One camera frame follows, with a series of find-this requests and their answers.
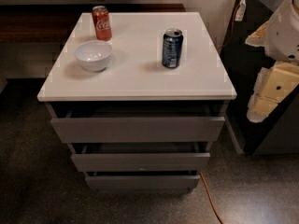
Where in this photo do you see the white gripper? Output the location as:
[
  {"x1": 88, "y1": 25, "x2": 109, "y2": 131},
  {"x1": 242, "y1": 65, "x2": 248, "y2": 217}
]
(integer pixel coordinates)
[{"x1": 245, "y1": 0, "x2": 299, "y2": 123}]

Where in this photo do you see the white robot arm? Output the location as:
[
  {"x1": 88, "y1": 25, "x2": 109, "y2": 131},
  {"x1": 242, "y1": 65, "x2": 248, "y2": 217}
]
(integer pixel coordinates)
[{"x1": 245, "y1": 0, "x2": 299, "y2": 123}]

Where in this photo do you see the white-top grey drawer cabinet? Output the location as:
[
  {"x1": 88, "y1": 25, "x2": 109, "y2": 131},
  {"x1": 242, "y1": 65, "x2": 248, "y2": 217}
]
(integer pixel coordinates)
[{"x1": 36, "y1": 11, "x2": 237, "y2": 194}]

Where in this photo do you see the grey top drawer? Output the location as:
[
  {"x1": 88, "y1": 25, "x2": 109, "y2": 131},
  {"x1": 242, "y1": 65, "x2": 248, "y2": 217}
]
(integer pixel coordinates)
[{"x1": 50, "y1": 116, "x2": 225, "y2": 143}]

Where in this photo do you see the black cabinet at right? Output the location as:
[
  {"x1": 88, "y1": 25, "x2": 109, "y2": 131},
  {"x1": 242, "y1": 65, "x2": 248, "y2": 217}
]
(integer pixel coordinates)
[{"x1": 221, "y1": 0, "x2": 299, "y2": 155}]

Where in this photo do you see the blue soda can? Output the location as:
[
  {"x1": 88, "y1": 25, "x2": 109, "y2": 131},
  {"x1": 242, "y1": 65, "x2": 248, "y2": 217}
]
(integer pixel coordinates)
[{"x1": 162, "y1": 28, "x2": 184, "y2": 68}]

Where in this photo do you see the red Coca-Cola can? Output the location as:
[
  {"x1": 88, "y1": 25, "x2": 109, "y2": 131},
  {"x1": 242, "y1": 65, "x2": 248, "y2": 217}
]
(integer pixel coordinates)
[{"x1": 92, "y1": 6, "x2": 112, "y2": 41}]

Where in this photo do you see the white bowl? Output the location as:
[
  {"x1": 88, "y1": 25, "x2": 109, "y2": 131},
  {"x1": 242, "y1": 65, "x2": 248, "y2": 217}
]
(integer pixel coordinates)
[{"x1": 74, "y1": 40, "x2": 112, "y2": 72}]

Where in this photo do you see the dark wooden bench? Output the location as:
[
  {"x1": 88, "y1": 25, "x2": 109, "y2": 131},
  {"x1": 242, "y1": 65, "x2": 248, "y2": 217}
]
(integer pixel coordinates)
[{"x1": 0, "y1": 3, "x2": 187, "y2": 44}]

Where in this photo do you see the white cable tag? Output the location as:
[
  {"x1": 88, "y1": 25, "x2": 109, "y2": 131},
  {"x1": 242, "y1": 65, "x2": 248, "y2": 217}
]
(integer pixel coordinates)
[{"x1": 235, "y1": 0, "x2": 247, "y2": 21}]

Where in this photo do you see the orange cable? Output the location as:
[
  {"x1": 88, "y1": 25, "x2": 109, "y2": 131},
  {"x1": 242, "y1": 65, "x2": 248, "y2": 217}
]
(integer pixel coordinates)
[{"x1": 199, "y1": 0, "x2": 299, "y2": 224}]

